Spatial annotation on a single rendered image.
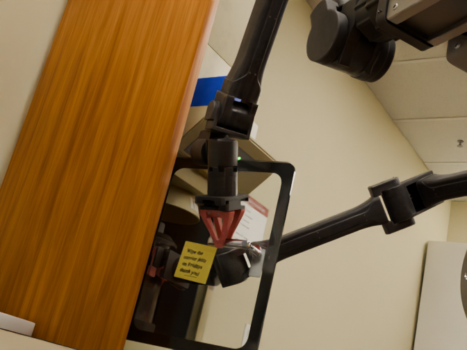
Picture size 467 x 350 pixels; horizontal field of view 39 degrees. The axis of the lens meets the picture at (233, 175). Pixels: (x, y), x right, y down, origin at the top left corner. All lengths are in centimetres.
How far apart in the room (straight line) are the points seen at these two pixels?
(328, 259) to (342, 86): 85
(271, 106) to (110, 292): 156
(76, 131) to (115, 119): 11
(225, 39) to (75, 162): 49
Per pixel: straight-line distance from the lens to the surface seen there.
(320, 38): 96
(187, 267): 134
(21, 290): 150
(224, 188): 123
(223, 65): 168
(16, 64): 177
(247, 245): 124
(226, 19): 172
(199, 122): 145
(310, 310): 308
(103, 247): 136
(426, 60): 334
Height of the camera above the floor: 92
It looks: 19 degrees up
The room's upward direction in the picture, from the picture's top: 14 degrees clockwise
